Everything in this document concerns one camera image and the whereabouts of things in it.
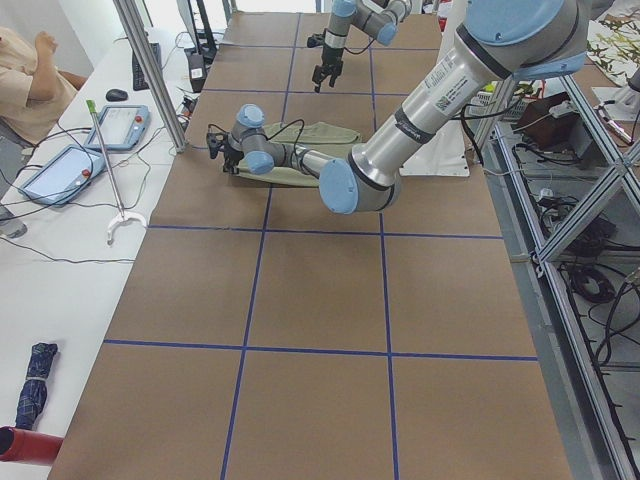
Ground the seated person in beige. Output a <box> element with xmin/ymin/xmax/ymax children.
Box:
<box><xmin>0</xmin><ymin>25</ymin><xmax>89</xmax><ymax>239</ymax></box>

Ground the lower teach pendant tablet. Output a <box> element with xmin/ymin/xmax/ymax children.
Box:
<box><xmin>18</xmin><ymin>145</ymin><xmax>105</xmax><ymax>206</ymax></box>

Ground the brown box on frame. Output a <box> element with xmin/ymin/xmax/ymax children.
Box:
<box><xmin>514</xmin><ymin>92</ymin><xmax>579</xmax><ymax>148</ymax></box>

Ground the black keyboard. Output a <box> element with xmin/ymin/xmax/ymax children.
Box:
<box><xmin>131</xmin><ymin>42</ymin><xmax>163</xmax><ymax>92</ymax></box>

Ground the metal reacher stick white hook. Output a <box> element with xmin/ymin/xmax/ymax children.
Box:
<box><xmin>86</xmin><ymin>99</ymin><xmax>148</xmax><ymax>246</ymax></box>

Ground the black computer mouse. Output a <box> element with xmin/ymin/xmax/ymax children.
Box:
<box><xmin>105</xmin><ymin>88</ymin><xmax>129</xmax><ymax>102</ymax></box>

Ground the dark blue folded umbrella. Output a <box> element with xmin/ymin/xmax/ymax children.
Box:
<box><xmin>15</xmin><ymin>342</ymin><xmax>58</xmax><ymax>430</ymax></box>

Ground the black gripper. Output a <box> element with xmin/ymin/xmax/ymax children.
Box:
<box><xmin>307</xmin><ymin>32</ymin><xmax>346</xmax><ymax>93</ymax></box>
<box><xmin>206</xmin><ymin>128</ymin><xmax>243</xmax><ymax>175</ymax></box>

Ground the olive green long-sleeve shirt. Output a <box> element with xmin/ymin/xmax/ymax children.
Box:
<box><xmin>238</xmin><ymin>122</ymin><xmax>362</xmax><ymax>188</ymax></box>

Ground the upper teach pendant tablet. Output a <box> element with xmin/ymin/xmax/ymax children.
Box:
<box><xmin>95</xmin><ymin>105</ymin><xmax>150</xmax><ymax>152</ymax></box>

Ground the aluminium frame rail structure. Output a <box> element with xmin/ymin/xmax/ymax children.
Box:
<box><xmin>470</xmin><ymin>66</ymin><xmax>639</xmax><ymax>479</ymax></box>

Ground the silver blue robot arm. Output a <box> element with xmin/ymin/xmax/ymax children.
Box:
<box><xmin>206</xmin><ymin>1</ymin><xmax>592</xmax><ymax>214</ymax></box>
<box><xmin>307</xmin><ymin>0</ymin><xmax>413</xmax><ymax>93</ymax></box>

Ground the teach pendant tablet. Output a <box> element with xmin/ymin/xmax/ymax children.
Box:
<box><xmin>18</xmin><ymin>145</ymin><xmax>105</xmax><ymax>206</ymax></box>
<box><xmin>95</xmin><ymin>105</ymin><xmax>150</xmax><ymax>152</ymax></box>

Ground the aluminium frame post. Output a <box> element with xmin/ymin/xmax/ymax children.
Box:
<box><xmin>113</xmin><ymin>0</ymin><xmax>187</xmax><ymax>153</ymax></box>

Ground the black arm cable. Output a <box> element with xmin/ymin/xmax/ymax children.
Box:
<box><xmin>342</xmin><ymin>34</ymin><xmax>376</xmax><ymax>56</ymax></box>
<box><xmin>269</xmin><ymin>118</ymin><xmax>309</xmax><ymax>161</ymax></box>

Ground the red fire extinguisher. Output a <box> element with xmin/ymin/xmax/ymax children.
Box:
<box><xmin>1</xmin><ymin>426</ymin><xmax>64</xmax><ymax>466</ymax></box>

